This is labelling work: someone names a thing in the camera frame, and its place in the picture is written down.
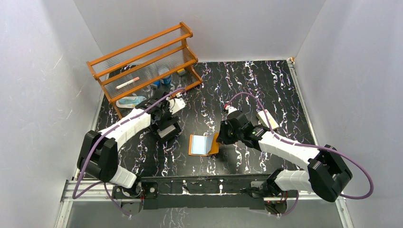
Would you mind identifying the small grey yellow block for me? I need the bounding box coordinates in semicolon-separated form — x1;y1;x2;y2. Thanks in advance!
176;68;186;76

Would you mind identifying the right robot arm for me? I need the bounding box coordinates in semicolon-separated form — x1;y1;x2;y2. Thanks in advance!
216;105;352;202

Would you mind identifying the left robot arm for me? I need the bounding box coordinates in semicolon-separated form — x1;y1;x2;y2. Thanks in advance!
77;89;186;198

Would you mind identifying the blue packaged item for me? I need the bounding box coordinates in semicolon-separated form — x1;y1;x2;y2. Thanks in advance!
116;96;146;108

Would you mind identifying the orange card holder wallet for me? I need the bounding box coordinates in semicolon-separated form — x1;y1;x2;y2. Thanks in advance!
188;133;219;156

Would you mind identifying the small blue block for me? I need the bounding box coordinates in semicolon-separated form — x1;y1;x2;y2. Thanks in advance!
150;81;161;89

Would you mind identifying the orange wooden shelf rack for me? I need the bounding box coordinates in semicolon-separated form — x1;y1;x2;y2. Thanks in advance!
86;22;203;118

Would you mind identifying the black card tray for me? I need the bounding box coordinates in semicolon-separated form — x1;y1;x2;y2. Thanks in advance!
149;117;182;143

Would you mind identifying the blue white can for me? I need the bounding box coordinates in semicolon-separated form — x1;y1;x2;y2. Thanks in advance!
159;68;172;85

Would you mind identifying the white pink pen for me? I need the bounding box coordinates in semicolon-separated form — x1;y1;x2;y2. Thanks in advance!
115;77;139;90

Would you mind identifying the white box with red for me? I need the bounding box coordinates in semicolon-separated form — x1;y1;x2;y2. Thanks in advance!
257;109;279;130

